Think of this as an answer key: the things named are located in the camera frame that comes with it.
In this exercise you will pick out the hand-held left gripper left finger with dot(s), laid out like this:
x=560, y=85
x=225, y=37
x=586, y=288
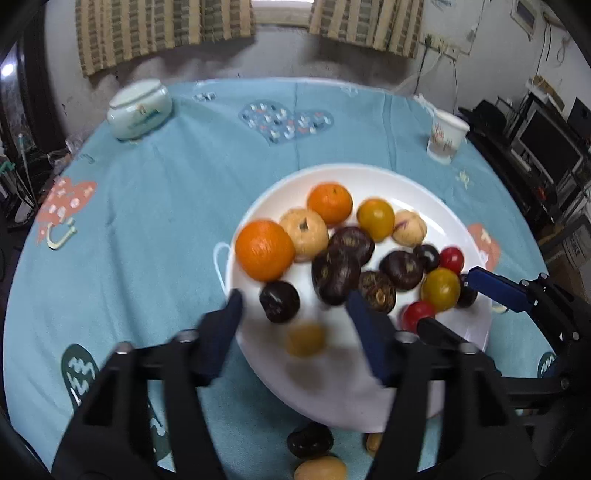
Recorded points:
x=225, y=325

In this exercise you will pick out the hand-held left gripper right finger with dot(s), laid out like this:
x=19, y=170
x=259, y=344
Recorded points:
x=369, y=337

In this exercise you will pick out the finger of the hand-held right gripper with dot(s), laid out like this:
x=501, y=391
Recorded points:
x=496, y=288
x=443, y=331

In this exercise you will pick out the small dark cherry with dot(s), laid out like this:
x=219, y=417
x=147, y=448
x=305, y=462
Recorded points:
x=466, y=296
x=428, y=257

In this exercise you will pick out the red cherry tomato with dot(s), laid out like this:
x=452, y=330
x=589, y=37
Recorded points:
x=451, y=260
x=417, y=314

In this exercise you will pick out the yellow orange tomato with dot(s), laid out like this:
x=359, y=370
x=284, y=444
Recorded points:
x=441, y=288
x=375, y=218

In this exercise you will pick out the brown passion fruit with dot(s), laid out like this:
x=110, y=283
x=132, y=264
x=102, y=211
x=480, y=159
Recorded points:
x=378, y=290

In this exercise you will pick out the dark purple mangosteen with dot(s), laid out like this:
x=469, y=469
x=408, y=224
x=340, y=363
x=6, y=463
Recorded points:
x=352, y=243
x=279, y=301
x=334, y=277

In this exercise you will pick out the pale yellow round plum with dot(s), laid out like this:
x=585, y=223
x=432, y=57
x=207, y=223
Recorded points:
x=305, y=340

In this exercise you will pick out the white round plate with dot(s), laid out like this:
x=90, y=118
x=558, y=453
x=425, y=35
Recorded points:
x=323, y=392

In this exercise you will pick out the large orange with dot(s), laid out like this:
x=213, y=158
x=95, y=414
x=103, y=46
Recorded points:
x=264, y=250

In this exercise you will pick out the pale striped melon pear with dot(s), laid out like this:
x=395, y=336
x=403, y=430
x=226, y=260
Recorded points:
x=409, y=227

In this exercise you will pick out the small pale yellow plum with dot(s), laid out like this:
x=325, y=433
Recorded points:
x=373, y=444

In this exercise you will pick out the beige apple with stem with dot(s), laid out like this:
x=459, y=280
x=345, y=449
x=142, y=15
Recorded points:
x=304, y=233

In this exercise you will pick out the light blue printed tablecloth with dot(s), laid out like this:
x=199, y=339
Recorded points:
x=152, y=221

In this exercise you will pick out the small orange tangerine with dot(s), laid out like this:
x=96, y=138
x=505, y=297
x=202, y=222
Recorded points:
x=330, y=204

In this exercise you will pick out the dark computer desk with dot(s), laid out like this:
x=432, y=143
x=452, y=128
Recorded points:
x=498, y=138

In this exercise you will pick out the black computer monitor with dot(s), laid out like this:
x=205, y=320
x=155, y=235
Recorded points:
x=549, y=143

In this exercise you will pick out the white paper cup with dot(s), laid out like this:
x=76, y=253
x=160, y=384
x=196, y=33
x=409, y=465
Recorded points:
x=445, y=136

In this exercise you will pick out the white ceramic jar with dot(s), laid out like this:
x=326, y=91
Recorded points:
x=138, y=110

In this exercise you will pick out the striped beige curtain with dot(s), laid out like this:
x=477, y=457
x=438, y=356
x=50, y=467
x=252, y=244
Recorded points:
x=369, y=23
x=157, y=32

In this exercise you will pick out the dark wooden cabinet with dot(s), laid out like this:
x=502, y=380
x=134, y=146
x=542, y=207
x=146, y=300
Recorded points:
x=16, y=101

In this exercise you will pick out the window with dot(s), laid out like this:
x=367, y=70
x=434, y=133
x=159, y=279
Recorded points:
x=281, y=3

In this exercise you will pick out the white wall socket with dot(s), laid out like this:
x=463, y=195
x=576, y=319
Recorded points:
x=441, y=45

